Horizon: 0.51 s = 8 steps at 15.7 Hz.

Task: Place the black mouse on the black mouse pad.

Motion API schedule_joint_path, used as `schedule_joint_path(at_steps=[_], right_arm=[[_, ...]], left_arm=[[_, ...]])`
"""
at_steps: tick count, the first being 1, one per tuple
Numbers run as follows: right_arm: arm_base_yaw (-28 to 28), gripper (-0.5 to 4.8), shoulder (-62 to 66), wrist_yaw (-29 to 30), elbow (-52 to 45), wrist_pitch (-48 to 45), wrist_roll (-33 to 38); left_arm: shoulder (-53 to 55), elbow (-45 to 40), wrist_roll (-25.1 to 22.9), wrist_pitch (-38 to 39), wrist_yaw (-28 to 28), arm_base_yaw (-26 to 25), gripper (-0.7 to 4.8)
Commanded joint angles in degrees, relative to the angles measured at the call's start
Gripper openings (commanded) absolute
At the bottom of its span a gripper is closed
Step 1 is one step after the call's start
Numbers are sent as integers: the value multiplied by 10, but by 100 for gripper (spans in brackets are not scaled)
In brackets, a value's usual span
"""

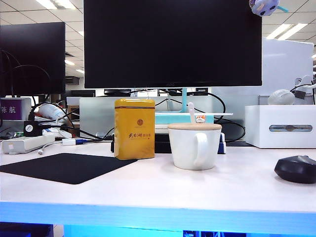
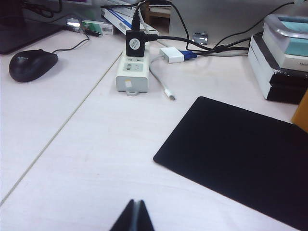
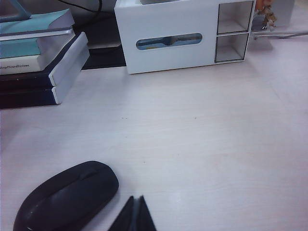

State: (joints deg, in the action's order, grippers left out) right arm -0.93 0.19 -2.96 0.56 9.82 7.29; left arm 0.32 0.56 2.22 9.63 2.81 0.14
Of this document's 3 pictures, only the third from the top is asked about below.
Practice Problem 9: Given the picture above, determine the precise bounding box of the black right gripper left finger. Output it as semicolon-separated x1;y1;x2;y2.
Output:
107;195;138;231

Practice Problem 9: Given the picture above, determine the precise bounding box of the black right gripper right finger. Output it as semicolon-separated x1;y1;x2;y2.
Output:
137;195;157;231

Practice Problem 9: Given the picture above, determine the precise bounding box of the black computer mouse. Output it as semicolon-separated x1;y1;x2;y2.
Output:
13;160;120;231

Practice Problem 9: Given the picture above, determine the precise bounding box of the white tissue box organizer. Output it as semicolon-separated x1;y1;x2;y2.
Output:
114;0;256;75

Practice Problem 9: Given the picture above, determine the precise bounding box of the white book with text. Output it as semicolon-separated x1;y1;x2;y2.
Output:
0;48;81;73

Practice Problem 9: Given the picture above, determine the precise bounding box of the teal cover book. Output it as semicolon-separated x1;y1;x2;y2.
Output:
0;32;74;59

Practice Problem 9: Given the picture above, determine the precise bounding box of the light teal notebook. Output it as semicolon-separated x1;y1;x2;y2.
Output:
25;9;76;31

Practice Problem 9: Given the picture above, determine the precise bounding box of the silver metal rod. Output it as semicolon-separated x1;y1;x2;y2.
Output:
252;32;308;41

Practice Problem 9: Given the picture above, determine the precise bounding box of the black monitor cable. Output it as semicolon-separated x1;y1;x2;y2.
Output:
92;0;104;19

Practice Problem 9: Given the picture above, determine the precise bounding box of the orange brown keychain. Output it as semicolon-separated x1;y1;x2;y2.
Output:
254;0;277;32

